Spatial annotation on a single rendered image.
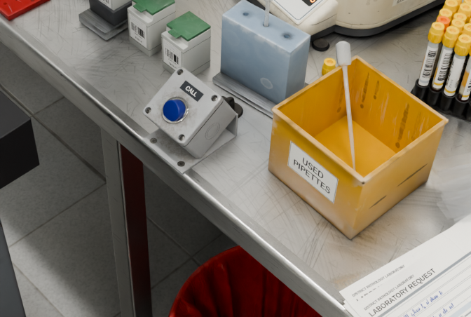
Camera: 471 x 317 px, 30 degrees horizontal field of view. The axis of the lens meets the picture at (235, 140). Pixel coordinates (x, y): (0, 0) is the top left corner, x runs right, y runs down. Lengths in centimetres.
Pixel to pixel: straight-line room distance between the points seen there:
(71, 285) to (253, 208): 105
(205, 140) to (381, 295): 26
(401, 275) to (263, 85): 29
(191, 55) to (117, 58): 11
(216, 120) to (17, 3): 38
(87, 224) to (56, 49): 96
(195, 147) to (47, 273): 106
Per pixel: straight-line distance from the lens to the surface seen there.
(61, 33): 118
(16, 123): 96
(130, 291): 143
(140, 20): 111
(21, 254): 203
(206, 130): 98
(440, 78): 108
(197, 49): 108
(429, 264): 93
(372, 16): 116
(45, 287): 198
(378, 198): 94
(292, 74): 103
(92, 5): 118
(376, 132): 104
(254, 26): 103
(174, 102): 97
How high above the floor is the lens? 163
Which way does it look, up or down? 47 degrees down
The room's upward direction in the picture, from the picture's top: 3 degrees clockwise
